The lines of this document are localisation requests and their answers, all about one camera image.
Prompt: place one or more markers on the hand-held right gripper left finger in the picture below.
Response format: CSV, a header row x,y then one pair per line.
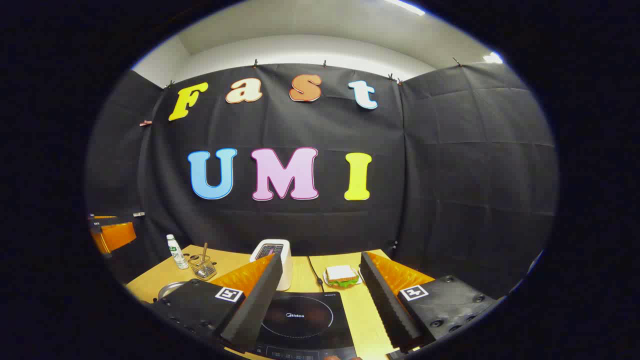
x,y
255,310

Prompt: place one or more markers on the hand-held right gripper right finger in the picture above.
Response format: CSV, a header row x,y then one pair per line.
x,y
387,305

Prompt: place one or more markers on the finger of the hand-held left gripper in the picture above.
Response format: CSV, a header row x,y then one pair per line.
x,y
117,235

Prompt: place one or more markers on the black induction cooktop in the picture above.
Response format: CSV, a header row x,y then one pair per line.
x,y
305,317

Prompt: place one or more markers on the white toaster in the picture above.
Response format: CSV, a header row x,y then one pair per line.
x,y
286,272

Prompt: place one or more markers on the sandwich with lettuce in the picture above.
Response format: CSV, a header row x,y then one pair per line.
x,y
341,275

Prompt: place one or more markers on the white green drink bottle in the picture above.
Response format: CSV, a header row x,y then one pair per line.
x,y
176,252

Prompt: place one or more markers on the white plate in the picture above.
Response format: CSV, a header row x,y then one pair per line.
x,y
326,279

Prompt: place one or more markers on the black backdrop cloth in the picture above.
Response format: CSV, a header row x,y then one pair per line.
x,y
435,175

